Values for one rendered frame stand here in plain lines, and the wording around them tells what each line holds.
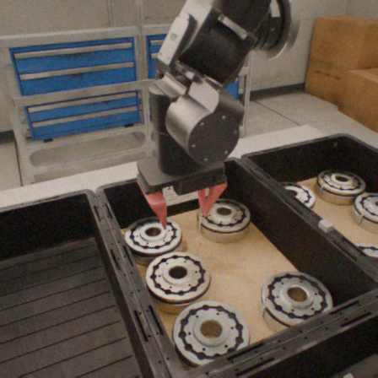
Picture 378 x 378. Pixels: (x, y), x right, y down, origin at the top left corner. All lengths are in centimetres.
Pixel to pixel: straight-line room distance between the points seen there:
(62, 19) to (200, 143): 286
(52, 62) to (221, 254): 186
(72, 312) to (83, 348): 7
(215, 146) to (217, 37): 12
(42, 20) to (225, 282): 278
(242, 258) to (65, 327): 31
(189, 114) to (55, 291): 39
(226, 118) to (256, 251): 36
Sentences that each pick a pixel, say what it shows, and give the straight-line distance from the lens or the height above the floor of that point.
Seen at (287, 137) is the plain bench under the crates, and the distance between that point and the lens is 143.
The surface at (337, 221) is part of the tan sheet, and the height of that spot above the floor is 83.
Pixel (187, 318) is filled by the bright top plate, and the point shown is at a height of 86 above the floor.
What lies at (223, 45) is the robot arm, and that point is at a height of 120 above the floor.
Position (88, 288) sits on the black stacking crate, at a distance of 61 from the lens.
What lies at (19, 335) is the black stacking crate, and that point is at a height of 83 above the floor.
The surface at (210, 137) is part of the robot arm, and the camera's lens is 34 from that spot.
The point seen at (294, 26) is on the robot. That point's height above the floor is 113.
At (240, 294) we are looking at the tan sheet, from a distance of 59.
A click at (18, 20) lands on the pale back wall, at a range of 313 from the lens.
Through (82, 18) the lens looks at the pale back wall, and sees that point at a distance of 318.
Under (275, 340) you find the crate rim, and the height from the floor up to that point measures 93.
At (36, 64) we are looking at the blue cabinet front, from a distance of 231.
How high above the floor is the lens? 127
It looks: 34 degrees down
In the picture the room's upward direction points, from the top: straight up
